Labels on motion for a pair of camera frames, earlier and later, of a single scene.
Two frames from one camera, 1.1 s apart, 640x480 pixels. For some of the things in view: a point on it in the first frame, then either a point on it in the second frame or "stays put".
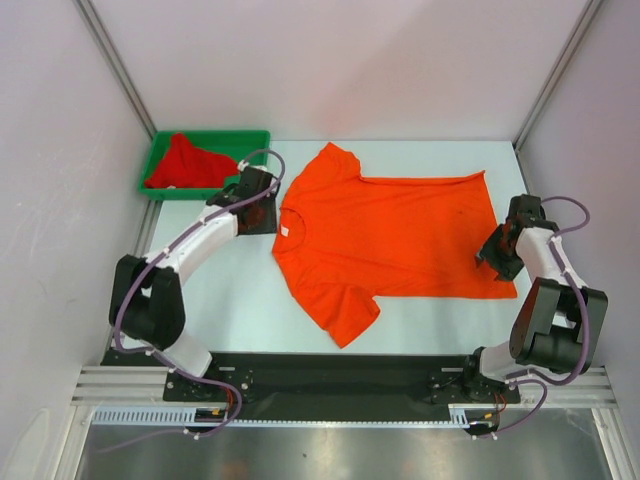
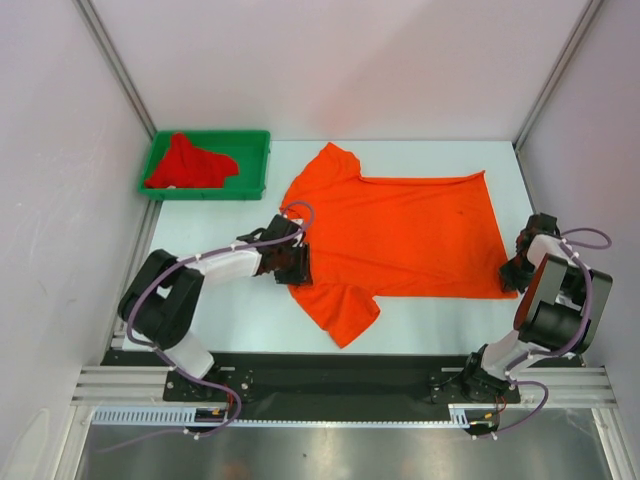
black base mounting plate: [470, 385] stays put
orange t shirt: [342, 240] stays put
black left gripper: [270, 225] → [301, 274]
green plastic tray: [234, 145] stays put
